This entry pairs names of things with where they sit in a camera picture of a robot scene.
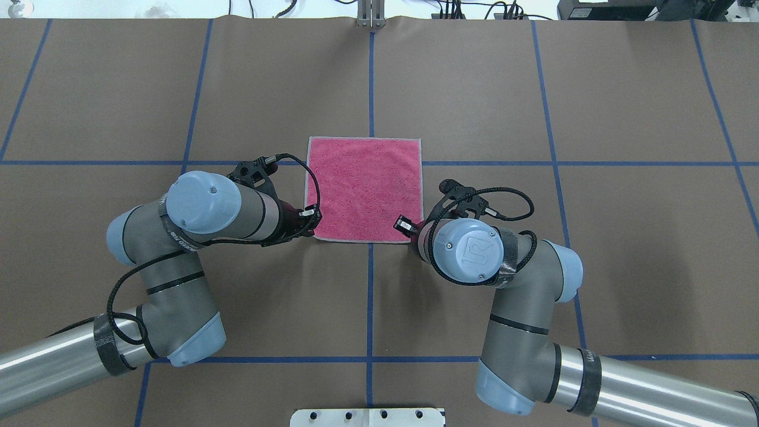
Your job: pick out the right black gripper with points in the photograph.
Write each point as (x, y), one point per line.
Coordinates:
(417, 233)

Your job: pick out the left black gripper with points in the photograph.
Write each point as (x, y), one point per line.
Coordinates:
(291, 220)

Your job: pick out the pink and grey towel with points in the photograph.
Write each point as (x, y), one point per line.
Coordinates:
(364, 185)

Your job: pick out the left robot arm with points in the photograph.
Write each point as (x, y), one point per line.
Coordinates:
(163, 306)

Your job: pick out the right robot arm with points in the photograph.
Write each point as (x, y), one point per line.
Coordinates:
(520, 366)

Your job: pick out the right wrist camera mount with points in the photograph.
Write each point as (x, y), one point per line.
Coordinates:
(459, 201)

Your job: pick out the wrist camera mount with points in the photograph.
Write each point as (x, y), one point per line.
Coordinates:
(256, 174)
(459, 201)

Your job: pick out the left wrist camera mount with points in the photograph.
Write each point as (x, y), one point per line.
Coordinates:
(256, 174)

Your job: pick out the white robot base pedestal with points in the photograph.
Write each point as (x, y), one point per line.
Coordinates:
(394, 416)

